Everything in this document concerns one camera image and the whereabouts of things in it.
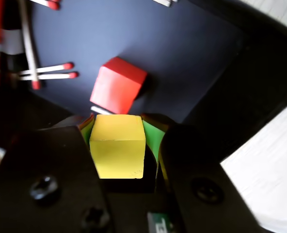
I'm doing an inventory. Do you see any plain wooden matchstick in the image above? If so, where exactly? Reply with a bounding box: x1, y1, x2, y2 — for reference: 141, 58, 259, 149
90, 105, 113, 116

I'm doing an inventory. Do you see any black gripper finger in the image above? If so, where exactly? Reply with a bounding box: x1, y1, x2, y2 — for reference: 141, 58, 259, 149
141, 113, 264, 233
0, 114, 115, 233

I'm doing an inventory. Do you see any red wooden cube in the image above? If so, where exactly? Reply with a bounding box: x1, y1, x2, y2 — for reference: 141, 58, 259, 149
89, 57, 148, 115

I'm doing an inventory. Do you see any yellow wooden cube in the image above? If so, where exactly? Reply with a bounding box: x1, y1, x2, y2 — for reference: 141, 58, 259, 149
89, 114, 145, 180

